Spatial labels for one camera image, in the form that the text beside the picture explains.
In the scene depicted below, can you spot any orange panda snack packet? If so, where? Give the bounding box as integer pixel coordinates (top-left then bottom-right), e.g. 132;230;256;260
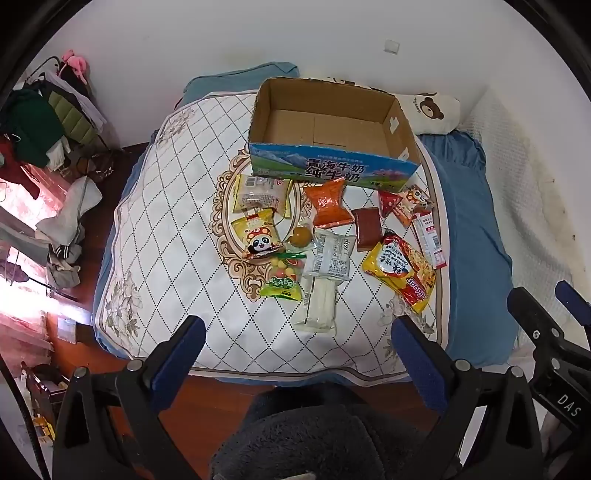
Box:
392;185;435;227

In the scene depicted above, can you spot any person's right forearm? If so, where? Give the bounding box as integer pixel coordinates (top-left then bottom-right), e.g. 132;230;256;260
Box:
539;408;591;480

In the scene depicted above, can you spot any yellow bread packet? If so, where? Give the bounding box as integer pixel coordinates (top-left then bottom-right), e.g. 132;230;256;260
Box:
231;174;293;220

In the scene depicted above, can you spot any pink plush toy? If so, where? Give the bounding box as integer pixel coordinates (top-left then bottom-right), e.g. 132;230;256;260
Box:
59;49;90;85

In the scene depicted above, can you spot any white crumpled cloth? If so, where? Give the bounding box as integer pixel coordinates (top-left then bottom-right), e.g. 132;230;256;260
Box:
35;176;103;246

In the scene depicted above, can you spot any dark green garment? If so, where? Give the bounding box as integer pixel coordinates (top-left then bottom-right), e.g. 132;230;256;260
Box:
6;88;64;168

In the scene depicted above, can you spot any olive puffer jacket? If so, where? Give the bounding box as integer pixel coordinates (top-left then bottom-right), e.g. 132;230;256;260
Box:
47;89;101;147

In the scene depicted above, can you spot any green candy packet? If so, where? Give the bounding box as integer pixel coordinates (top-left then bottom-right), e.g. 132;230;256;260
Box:
259;250;308;303

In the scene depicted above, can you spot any orange pillow snack packet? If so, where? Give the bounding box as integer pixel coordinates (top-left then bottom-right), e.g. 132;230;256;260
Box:
303;178;355;230

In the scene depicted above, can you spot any small red snack packet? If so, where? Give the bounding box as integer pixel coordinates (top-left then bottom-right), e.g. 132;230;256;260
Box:
378;189;403;217

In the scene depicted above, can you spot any printed cardboard box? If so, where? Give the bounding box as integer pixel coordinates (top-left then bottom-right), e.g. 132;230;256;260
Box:
248;77;422;193

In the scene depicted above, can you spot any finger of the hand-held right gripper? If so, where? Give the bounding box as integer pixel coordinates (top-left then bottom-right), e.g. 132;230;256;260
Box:
555;280;591;334
507;287;571;370

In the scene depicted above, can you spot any clear white sticks packet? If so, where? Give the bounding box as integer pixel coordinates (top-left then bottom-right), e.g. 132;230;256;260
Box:
293;275;339;334

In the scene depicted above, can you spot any bear print pillow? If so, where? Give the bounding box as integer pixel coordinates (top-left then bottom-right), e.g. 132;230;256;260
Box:
398;90;462;136

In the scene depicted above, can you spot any brown red bar packet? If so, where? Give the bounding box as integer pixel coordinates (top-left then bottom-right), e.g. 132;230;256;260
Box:
351;207;384;252

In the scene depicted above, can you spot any red garment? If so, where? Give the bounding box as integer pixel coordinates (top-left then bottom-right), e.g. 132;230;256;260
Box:
0;140;41;200

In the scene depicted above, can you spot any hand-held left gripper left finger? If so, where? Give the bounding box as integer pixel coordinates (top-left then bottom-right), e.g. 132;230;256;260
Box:
53;316;206;480

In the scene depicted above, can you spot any blue pillow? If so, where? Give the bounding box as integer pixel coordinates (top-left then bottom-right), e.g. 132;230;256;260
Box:
177;62;300;110

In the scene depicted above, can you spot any yellow panda snack packet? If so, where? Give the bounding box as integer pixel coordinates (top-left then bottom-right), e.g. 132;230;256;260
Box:
231;208;283;264

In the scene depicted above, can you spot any small brown pastry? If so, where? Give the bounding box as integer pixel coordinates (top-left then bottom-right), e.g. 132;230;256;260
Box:
285;222;315;252

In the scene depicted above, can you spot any white quilted flower blanket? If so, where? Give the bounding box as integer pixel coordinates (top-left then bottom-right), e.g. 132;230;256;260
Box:
92;88;455;387

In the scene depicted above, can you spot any panda print pillow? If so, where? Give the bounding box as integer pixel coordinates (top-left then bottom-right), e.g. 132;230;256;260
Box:
318;76;370;89

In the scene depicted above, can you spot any grey striped cloth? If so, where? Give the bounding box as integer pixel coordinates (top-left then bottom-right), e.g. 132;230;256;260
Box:
45;244;85;290

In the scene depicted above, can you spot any blue bed sheet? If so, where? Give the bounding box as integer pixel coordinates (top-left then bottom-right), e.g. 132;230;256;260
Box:
91;62;521;387

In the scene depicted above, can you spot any yellow red noodle packet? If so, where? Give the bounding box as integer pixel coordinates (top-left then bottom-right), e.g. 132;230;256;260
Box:
361;229;437;315

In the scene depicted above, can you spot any white barcode snack packet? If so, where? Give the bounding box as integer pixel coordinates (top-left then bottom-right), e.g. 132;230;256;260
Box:
302;227;357;283

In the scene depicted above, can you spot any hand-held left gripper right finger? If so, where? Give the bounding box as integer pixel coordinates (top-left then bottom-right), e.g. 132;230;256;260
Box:
392;316;544;480

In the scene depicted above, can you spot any red white sausage stick packet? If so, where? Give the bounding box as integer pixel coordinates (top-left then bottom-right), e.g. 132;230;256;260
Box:
412;211;448;269

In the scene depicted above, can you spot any dark fuzzy clothing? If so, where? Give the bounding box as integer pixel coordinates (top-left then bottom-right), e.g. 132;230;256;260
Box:
210;382;446;480

